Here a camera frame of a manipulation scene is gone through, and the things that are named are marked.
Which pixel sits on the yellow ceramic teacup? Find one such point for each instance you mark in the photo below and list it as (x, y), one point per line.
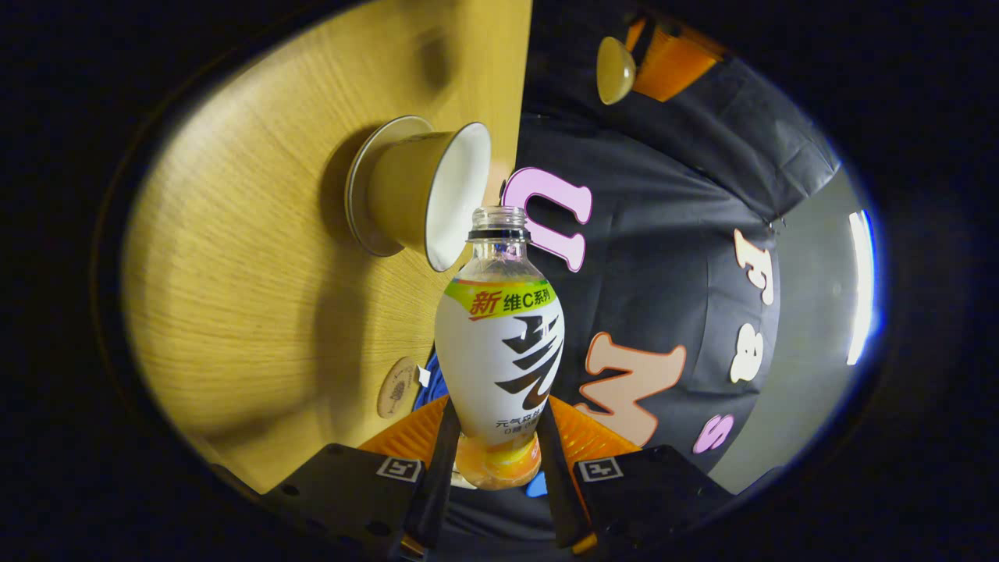
(414, 187)

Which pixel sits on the white label water bottle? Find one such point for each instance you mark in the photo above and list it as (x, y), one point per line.
(499, 359)

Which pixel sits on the folded blue towel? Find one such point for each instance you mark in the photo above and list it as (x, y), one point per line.
(429, 390)

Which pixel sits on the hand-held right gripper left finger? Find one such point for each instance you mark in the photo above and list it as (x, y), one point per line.
(441, 468)

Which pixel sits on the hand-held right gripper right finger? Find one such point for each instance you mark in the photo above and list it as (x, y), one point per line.
(554, 484)

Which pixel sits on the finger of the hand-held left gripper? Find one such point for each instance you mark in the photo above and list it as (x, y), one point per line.
(634, 33)
(675, 66)

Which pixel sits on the yellow teacup lid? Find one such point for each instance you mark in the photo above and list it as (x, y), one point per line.
(615, 70)

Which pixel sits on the round cork coaster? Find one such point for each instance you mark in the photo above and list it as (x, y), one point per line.
(398, 388)

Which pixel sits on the black backdrop cloth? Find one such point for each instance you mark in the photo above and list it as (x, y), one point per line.
(663, 257)

